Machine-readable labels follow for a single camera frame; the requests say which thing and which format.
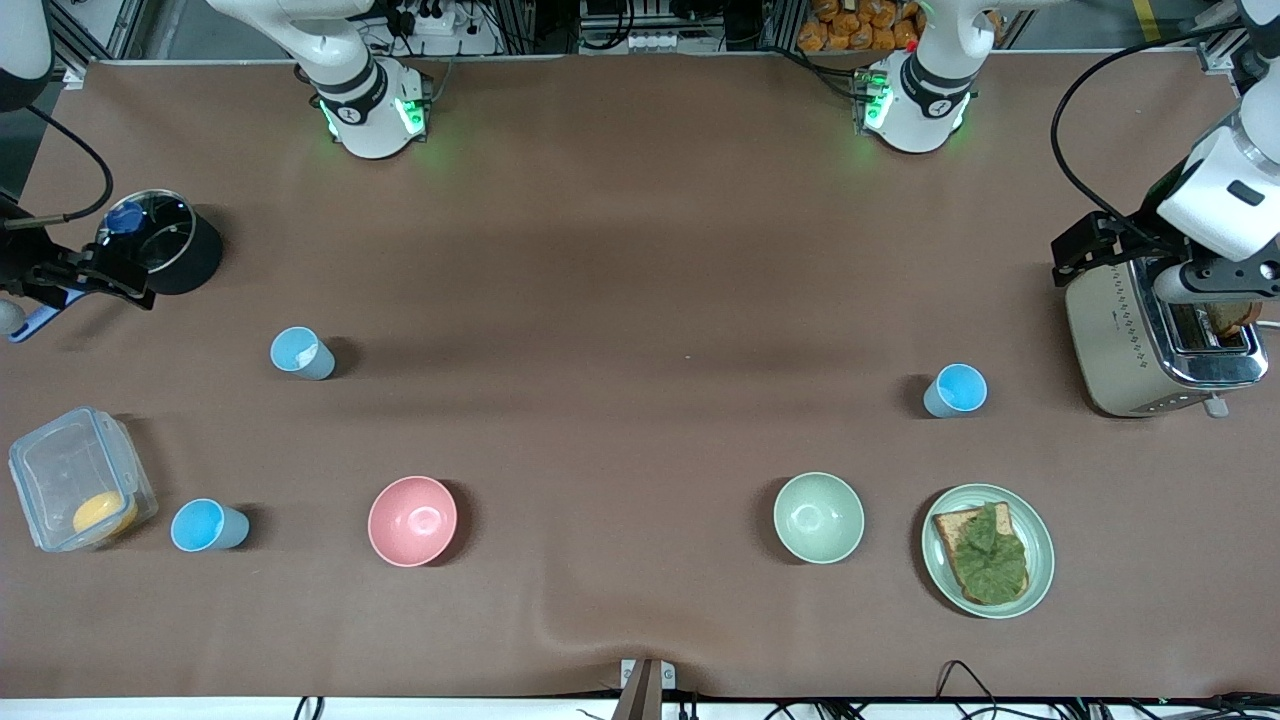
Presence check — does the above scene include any blue plastic cup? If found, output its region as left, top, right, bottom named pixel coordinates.
left=270, top=326, right=337, bottom=382
left=170, top=498, right=251, bottom=553
left=922, top=363, right=989, bottom=419

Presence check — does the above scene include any glass lid with blue knob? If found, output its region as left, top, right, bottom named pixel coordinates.
left=97, top=190, right=197, bottom=277

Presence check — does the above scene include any beige and chrome toaster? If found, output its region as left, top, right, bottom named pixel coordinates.
left=1064, top=255, right=1271, bottom=419

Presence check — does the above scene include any toast slice in toaster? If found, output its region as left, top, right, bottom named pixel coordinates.
left=1205, top=300, right=1264, bottom=337

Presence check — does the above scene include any clear plastic food container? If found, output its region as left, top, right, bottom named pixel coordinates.
left=8, top=406, right=159, bottom=553

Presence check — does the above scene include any orange round food piece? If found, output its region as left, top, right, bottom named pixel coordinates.
left=72, top=490, right=139, bottom=539

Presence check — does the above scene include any pale green plate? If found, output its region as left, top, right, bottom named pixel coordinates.
left=921, top=483, right=1056, bottom=620

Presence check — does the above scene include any toast slice under lettuce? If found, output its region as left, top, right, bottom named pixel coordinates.
left=932, top=501, right=1031, bottom=607

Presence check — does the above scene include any green lettuce leaf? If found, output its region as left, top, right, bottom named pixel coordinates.
left=945, top=503, right=1029, bottom=605

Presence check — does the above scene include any bag of orange buns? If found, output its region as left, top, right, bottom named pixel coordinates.
left=797, top=0, right=926, bottom=54

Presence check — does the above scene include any pale green bowl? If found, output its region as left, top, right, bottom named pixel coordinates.
left=772, top=471, right=866, bottom=565

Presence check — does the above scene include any pink bowl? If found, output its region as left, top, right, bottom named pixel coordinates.
left=367, top=475, right=459, bottom=568

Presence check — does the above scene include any white power strip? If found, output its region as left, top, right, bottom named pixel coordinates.
left=385, top=0, right=463, bottom=37

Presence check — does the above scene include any brown table cover mat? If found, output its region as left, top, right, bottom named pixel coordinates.
left=0, top=52, right=1280, bottom=701

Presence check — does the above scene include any black pot with blue handle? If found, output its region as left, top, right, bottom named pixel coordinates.
left=8, top=188, right=224, bottom=344

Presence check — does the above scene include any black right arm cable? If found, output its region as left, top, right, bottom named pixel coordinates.
left=0, top=105, right=114, bottom=231

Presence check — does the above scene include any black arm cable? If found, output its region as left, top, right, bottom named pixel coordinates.
left=0, top=105, right=114, bottom=231
left=1049, top=25, right=1246, bottom=246

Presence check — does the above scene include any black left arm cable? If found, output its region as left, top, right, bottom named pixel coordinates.
left=1049, top=25, right=1246, bottom=246

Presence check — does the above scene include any black looped floor cable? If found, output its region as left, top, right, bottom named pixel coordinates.
left=935, top=659, right=1003, bottom=720

